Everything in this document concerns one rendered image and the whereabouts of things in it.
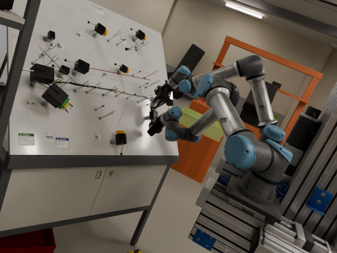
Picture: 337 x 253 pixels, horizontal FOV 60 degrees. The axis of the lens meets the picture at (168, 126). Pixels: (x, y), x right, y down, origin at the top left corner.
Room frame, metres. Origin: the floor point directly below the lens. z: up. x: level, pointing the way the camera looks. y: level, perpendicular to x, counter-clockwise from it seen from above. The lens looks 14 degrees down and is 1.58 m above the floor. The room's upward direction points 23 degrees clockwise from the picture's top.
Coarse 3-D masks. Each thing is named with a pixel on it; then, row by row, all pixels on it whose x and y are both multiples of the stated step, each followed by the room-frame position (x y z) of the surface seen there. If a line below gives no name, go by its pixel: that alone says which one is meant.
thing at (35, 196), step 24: (48, 168) 1.35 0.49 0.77; (72, 168) 1.46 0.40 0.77; (96, 168) 1.58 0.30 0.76; (24, 192) 1.29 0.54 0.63; (48, 192) 1.39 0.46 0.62; (72, 192) 1.50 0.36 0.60; (96, 192) 1.63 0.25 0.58; (0, 216) 1.22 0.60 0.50; (24, 216) 1.32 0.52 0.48; (48, 216) 1.42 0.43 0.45; (72, 216) 1.54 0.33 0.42
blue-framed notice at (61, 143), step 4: (56, 140) 1.37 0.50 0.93; (60, 140) 1.39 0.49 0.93; (64, 140) 1.40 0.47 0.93; (68, 140) 1.42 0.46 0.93; (56, 144) 1.36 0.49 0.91; (60, 144) 1.38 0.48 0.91; (64, 144) 1.39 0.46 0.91; (68, 144) 1.41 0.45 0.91; (56, 148) 1.35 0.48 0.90; (60, 148) 1.37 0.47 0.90; (64, 148) 1.38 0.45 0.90; (68, 148) 1.40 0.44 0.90
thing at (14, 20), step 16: (32, 0) 1.10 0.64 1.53; (0, 16) 1.03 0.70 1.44; (16, 16) 1.07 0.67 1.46; (32, 16) 1.11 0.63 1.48; (32, 32) 1.12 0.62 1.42; (16, 48) 1.11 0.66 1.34; (16, 64) 1.10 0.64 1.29; (16, 80) 1.11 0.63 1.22; (0, 112) 1.10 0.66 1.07; (0, 128) 1.10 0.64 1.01; (0, 144) 1.11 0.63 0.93
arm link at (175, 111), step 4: (172, 108) 1.63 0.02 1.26; (176, 108) 1.64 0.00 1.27; (180, 108) 1.65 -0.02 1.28; (164, 112) 1.70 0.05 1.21; (168, 112) 1.64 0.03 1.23; (172, 112) 1.62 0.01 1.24; (176, 112) 1.62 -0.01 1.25; (180, 112) 1.64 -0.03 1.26; (164, 116) 1.67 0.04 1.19; (168, 116) 1.63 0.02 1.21; (172, 116) 1.62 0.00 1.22; (176, 116) 1.61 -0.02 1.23; (180, 116) 1.63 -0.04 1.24; (164, 120) 1.68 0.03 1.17
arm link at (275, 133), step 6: (270, 126) 1.60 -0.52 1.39; (276, 126) 1.65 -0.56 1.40; (264, 132) 1.59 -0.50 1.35; (270, 132) 1.56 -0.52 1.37; (276, 132) 1.56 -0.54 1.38; (282, 132) 1.59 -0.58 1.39; (264, 138) 1.57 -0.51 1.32; (270, 138) 1.55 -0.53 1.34; (276, 138) 1.55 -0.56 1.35; (282, 138) 1.57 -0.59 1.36
